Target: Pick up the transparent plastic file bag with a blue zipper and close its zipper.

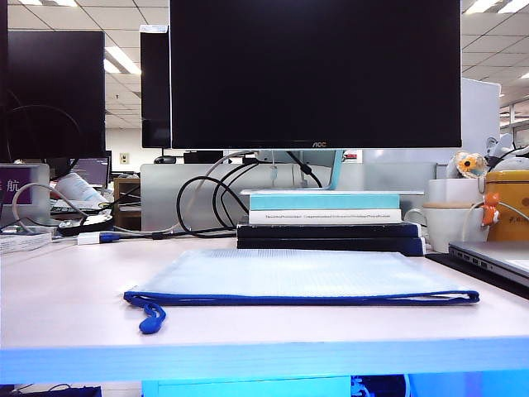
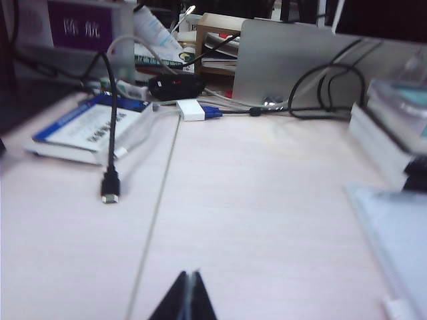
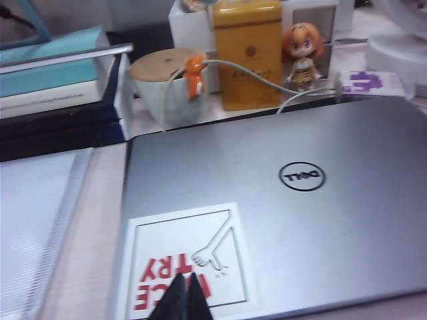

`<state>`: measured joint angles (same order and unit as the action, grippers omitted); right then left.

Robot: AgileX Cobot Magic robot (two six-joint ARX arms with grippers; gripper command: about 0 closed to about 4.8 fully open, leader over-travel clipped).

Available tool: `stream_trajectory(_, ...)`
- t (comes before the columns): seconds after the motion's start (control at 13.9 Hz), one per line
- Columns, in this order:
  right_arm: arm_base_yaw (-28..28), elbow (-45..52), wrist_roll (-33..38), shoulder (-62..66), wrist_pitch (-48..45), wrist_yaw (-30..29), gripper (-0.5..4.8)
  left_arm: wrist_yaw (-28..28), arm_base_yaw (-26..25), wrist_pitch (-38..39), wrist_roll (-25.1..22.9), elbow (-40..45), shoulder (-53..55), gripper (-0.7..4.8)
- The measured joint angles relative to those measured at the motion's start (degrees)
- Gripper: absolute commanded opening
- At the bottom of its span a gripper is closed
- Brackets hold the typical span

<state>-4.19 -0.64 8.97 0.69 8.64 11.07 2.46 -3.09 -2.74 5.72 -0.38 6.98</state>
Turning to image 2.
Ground small white green box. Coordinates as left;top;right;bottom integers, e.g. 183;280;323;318
99;78;148;100

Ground small bottle green label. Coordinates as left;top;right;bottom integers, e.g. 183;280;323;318
178;41;198;65

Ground green printed box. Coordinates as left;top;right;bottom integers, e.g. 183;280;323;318
133;45;196;75

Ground thin black cable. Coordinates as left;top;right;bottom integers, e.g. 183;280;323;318
182;31;242;67

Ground purple and white box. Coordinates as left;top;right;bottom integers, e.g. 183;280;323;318
19;0;136;83

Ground wooden desk organizer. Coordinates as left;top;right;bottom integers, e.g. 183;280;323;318
195;12;247;76

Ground teal spine book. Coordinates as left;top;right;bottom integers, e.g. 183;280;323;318
370;79;427;116

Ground blue plug VGA cable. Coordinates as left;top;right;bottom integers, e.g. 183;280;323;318
199;104;291;118

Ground white monitor cable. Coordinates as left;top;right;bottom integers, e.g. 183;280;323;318
159;87;288;110

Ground black power cable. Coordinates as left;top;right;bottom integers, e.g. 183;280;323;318
316;39;383;113
288;38;364;121

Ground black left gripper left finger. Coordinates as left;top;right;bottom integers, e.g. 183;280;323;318
148;270;190;320

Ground transparent file bag blue zipper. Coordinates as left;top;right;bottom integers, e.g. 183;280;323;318
344;182;427;320

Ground stacked papers in box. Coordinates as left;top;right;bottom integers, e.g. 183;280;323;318
201;31;242;70

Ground white cosmetic tube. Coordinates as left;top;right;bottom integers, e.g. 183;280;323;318
133;5;185;55

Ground blue and white book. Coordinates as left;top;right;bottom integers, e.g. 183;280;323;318
22;92;154;167

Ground large black monitor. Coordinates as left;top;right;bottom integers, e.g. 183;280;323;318
334;0;427;45

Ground white looped cable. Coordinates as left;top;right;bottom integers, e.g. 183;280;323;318
106;34;179;75

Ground black HDMI cable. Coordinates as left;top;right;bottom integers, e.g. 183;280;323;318
81;51;122;205

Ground black device with red mark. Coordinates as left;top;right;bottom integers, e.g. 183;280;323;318
147;74;207;101

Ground white spine book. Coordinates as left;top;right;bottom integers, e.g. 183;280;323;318
366;99;427;155

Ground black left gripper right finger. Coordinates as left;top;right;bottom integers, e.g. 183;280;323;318
191;269;218;320

